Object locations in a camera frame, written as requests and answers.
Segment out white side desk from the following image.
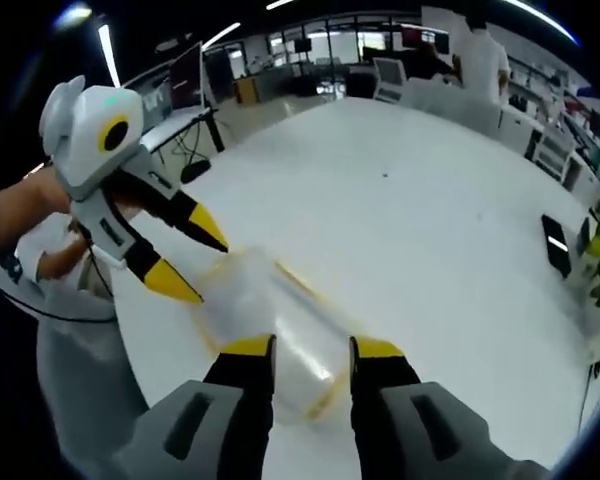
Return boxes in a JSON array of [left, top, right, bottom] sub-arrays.
[[138, 103, 227, 155]]

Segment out clear plastic box yellow buckles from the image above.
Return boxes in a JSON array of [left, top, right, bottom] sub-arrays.
[[193, 246, 362, 432]]

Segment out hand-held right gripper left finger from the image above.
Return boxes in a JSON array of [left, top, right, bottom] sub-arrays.
[[113, 333, 278, 480]]

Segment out short ceiling light strip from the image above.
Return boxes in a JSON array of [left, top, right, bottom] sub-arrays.
[[201, 21, 242, 50]]

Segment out thin cable at table edge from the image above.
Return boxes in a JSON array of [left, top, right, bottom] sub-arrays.
[[576, 358, 600, 437]]

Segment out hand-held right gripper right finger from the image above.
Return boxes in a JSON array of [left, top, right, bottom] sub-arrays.
[[348, 335, 549, 480]]

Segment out long ceiling light strip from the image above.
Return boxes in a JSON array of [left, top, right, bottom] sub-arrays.
[[96, 21, 122, 90]]

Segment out black desk foot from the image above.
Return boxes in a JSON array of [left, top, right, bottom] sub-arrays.
[[180, 159, 212, 185]]

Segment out open laptop screen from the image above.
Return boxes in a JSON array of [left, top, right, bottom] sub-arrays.
[[167, 41, 205, 112]]

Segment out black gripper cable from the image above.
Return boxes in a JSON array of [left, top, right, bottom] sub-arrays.
[[76, 223, 117, 302]]

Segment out black smartphone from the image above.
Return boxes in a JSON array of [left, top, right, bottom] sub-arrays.
[[539, 213, 575, 280]]

